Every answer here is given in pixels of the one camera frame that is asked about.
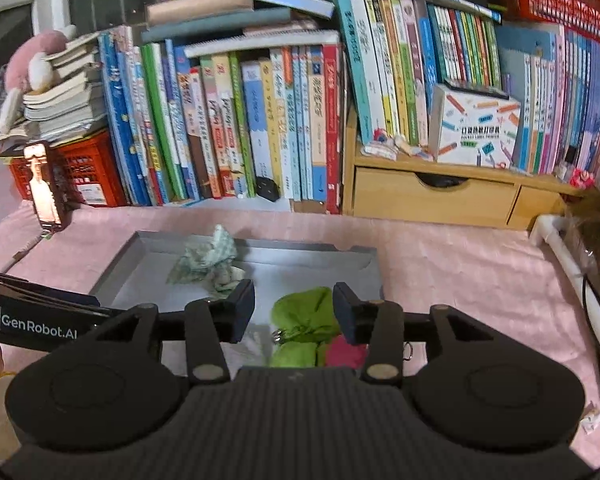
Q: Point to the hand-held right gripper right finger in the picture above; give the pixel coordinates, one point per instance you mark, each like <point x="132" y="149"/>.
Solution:
<point x="347" y="312"/>

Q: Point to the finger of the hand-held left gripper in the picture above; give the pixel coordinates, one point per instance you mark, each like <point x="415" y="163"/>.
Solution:
<point x="40" y="290"/>

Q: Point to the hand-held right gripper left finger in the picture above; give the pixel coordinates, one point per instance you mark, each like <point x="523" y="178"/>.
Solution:
<point x="240" y="310"/>

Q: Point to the pink fabric bow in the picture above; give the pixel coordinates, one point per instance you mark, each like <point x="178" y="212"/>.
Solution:
<point x="342" y="355"/>

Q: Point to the green scrunchie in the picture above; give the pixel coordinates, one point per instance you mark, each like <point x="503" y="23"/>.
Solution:
<point x="302" y="315"/>

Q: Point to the green checked cloth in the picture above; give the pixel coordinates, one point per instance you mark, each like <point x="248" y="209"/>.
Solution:
<point x="205" y="262"/>

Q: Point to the white box tray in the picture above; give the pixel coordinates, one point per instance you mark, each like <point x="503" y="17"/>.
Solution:
<point x="290" y="265"/>

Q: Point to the smartphone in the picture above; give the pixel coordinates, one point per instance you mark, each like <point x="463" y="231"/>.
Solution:
<point x="44" y="185"/>

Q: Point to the small black pouch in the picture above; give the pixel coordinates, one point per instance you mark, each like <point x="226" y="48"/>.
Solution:
<point x="267" y="190"/>

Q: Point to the red plastic crate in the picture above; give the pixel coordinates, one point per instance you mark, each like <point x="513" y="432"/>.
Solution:
<point x="90" y="175"/>

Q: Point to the wooden drawer organizer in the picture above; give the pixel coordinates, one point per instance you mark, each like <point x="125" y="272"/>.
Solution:
<point x="430" y="195"/>

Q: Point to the row of tall picture books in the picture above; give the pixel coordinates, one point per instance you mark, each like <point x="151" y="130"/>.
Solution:
<point x="220" y="125"/>

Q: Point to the stack of worn books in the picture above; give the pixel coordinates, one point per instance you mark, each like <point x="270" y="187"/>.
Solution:
<point x="65" y="95"/>

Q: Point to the white printed box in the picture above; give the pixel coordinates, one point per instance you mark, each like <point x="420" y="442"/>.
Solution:
<point x="475" y="127"/>

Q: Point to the pink and white plush toy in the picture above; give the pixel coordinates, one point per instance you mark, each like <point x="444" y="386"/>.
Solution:
<point x="25" y="65"/>

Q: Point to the brown-haired doll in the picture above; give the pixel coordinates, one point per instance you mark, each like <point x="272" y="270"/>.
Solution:
<point x="597" y="240"/>

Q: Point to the small crumpled wrapper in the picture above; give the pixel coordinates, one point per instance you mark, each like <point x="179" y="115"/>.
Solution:
<point x="592" y="422"/>

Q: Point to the small pink trinket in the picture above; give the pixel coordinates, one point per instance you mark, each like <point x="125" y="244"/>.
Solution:
<point x="581" y="178"/>

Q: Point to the row of thin colourful books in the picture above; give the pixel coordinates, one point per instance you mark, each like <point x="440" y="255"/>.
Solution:
<point x="540" y="100"/>

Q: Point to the stack of flat books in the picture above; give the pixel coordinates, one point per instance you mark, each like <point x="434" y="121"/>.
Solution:
<point x="240" y="15"/>

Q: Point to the white pipe frame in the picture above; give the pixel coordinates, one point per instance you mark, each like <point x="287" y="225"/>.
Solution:
<point x="570" y="270"/>

